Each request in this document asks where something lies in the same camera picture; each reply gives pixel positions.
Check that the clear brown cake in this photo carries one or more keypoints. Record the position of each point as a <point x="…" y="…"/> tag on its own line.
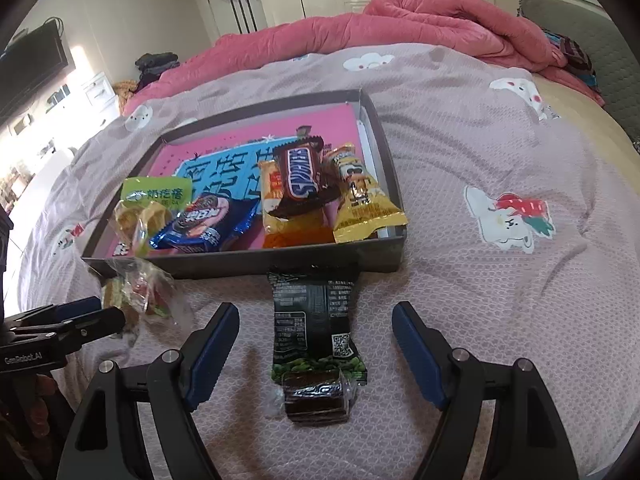
<point x="317" y="402"/>

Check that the pile of dark clothes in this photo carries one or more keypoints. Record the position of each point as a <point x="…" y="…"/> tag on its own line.
<point x="155" y="67"/>

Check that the yellow orange printed snack packet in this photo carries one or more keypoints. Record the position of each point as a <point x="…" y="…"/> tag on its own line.
<point x="272" y="195"/>

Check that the green pastry packet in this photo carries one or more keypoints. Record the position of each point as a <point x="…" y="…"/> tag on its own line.
<point x="150" y="195"/>

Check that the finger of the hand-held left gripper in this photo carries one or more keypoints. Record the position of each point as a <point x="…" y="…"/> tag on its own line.
<point x="75" y="307"/>
<point x="95" y="325"/>

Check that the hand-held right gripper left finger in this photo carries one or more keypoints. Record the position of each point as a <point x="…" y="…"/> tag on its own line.
<point x="212" y="355"/>

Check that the grey padded headboard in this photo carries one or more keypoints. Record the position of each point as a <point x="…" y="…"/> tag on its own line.
<point x="600" y="45"/>

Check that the black snack packet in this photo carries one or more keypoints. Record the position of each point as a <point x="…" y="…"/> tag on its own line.
<point x="310" y="320"/>

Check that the person's left hand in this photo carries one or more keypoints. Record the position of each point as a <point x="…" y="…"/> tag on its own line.
<point x="42" y="400"/>

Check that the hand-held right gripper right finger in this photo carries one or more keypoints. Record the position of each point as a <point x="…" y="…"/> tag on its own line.
<point x="417" y="355"/>

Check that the colourful striped clothing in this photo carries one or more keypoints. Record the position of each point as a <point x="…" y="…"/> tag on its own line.
<point x="575" y="60"/>

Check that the black television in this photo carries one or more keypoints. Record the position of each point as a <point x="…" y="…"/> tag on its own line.
<point x="35" y="67"/>

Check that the blue cookie packet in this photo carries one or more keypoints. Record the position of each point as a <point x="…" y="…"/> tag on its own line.
<point x="200" y="225"/>

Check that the grey cardboard tray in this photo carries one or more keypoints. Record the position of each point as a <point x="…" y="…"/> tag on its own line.
<point x="250" y="262"/>

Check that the pink fleece blanket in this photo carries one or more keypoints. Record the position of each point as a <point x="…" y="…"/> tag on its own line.
<point x="400" y="20"/>

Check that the purple printed quilt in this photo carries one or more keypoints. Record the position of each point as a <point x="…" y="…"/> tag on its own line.
<point x="475" y="285"/>

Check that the clear packet of gummy sweets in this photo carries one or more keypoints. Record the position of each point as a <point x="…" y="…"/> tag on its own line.
<point x="145" y="290"/>

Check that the yellow nut packet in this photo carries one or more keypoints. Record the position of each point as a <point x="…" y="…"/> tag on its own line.
<point x="365" y="210"/>

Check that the brown plush toy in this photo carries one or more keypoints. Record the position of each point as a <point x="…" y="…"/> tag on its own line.
<point x="127" y="92"/>

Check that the white drawer cabinet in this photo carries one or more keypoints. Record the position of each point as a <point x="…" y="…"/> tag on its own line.
<point x="100" y="92"/>

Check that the brown chocolate bar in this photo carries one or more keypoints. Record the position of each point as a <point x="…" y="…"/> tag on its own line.
<point x="300" y="175"/>

